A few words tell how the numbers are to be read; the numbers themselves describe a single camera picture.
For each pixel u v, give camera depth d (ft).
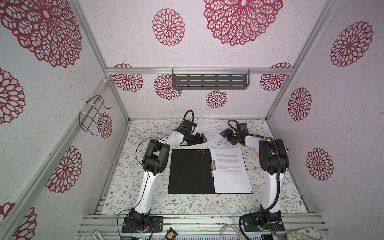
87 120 2.45
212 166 3.07
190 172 3.03
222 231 2.32
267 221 2.13
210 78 3.11
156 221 2.46
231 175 2.96
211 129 3.75
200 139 3.09
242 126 2.90
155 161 2.02
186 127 2.87
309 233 2.25
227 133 3.19
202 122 3.96
